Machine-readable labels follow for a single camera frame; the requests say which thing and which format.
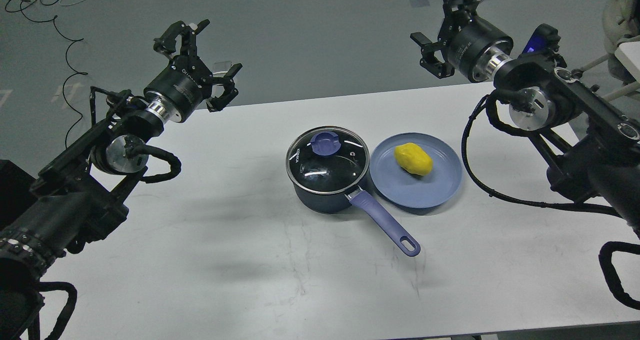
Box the black floor cable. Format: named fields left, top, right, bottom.
left=2, top=0, right=103, bottom=150

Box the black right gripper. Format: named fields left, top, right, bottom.
left=410, top=0, right=514, bottom=83

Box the clear tape piece on floor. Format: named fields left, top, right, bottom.
left=210, top=61, right=233, bottom=77

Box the blue round plate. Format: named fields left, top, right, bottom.
left=369, top=132, right=463, bottom=210

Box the yellow potato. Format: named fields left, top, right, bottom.
left=393, top=142, right=434, bottom=176

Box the white office chair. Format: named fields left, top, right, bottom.
left=571, top=0, right=639, bottom=102

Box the glass lid purple knob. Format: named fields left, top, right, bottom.
left=286, top=126, right=371, bottom=195

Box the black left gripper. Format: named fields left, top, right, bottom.
left=143, top=19, right=243, bottom=122

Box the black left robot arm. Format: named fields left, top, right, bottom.
left=0, top=19, right=242, bottom=340

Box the dark blue saucepan purple handle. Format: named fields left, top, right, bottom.
left=290, top=159, right=421, bottom=257

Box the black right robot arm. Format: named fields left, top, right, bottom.
left=410, top=0, right=639, bottom=235

